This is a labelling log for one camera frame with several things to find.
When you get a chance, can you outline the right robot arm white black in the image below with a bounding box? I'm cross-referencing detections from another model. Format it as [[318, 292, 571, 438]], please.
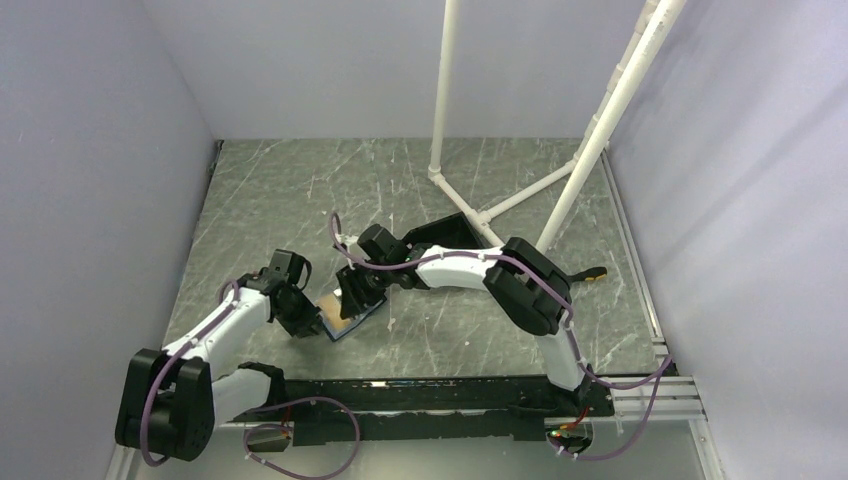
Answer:
[[329, 215, 606, 415]]

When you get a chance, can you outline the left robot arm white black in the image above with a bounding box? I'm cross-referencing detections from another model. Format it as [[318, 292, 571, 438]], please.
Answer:
[[115, 249, 322, 467]]

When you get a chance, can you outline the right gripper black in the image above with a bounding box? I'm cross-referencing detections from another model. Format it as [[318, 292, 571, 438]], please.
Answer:
[[336, 260, 394, 321]]

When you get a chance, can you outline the orange black screwdriver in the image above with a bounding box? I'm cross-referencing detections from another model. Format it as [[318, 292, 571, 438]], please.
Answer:
[[568, 266, 608, 283]]

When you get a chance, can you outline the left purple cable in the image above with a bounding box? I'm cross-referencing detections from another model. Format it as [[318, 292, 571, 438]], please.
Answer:
[[137, 279, 362, 480]]

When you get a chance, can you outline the black card storage box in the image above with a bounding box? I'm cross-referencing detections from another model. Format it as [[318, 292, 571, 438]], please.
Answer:
[[402, 212, 489, 250]]

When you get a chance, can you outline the purple cable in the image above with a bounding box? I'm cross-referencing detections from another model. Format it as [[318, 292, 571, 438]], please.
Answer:
[[137, 279, 362, 480], [329, 211, 674, 463]]

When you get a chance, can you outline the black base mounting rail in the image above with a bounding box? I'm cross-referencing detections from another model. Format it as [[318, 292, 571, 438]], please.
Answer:
[[236, 375, 615, 446]]

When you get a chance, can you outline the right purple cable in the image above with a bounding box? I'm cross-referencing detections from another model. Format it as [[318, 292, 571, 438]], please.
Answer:
[[329, 211, 674, 463]]

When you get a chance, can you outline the white pvc pipe frame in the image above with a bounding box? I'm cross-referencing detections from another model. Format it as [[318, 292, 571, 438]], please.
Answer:
[[427, 1, 684, 249]]

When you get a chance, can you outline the blue card holder wallet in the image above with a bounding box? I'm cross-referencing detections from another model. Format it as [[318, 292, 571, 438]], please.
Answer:
[[316, 291, 389, 342]]

